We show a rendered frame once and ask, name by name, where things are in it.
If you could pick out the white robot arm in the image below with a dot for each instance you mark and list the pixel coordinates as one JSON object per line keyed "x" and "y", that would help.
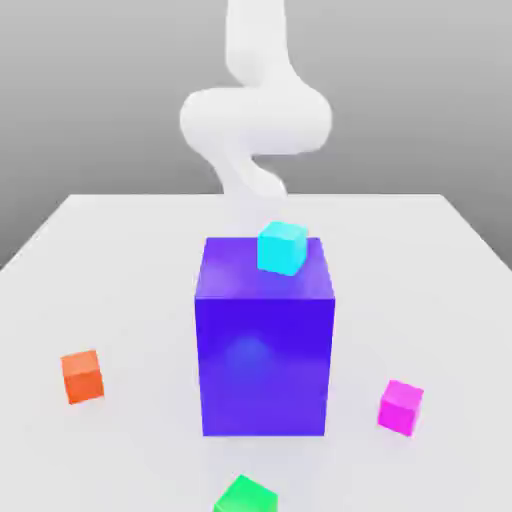
{"x": 256, "y": 120}

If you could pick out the small cyan cube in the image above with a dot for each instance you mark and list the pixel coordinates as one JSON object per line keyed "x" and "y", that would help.
{"x": 282, "y": 250}

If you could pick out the small magenta cube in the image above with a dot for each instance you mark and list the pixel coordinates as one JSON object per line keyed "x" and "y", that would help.
{"x": 399, "y": 408}

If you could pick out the small orange cube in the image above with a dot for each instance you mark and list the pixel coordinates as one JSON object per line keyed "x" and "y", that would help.
{"x": 82, "y": 378}

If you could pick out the small green cube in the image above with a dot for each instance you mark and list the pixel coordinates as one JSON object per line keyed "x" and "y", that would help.
{"x": 246, "y": 498}

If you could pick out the large purple box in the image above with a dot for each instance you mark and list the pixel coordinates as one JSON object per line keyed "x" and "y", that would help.
{"x": 264, "y": 360}

